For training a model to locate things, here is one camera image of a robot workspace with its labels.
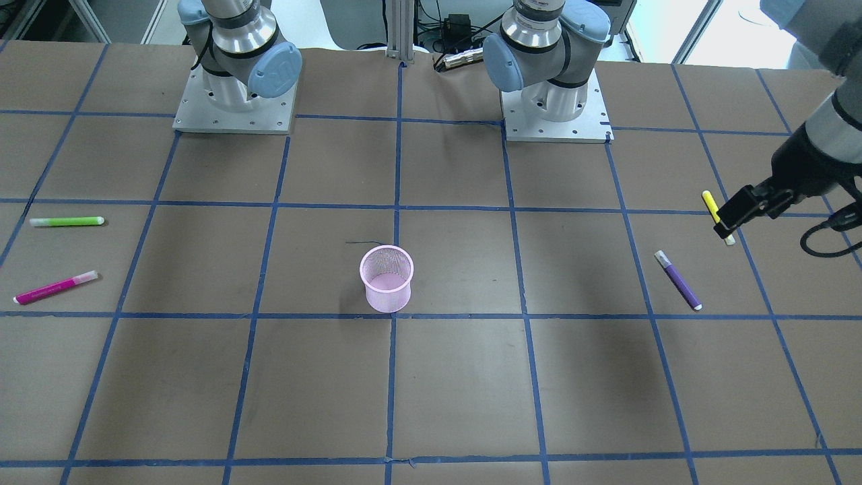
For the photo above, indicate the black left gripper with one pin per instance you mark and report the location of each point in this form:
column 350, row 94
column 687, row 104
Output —
column 803, row 164

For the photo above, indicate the purple marker pen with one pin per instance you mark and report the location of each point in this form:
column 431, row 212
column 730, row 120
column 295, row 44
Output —
column 678, row 281

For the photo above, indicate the pink marker pen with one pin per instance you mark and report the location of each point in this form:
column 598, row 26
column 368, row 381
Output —
column 54, row 288

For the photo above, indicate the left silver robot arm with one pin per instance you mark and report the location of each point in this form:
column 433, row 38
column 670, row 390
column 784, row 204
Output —
column 557, row 43

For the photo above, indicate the pink mesh cup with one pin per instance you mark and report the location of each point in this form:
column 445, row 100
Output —
column 387, row 272

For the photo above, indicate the yellow marker pen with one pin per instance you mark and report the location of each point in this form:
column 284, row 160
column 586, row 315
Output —
column 712, row 207

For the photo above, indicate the black power adapter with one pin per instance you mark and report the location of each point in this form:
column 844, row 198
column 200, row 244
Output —
column 456, row 27

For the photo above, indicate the green marker pen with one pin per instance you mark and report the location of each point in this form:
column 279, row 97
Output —
column 66, row 222

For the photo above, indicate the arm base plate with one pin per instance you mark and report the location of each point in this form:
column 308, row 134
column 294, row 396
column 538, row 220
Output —
column 236, row 118
column 545, row 112

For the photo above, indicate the aluminium frame post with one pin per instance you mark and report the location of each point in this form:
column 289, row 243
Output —
column 400, row 28

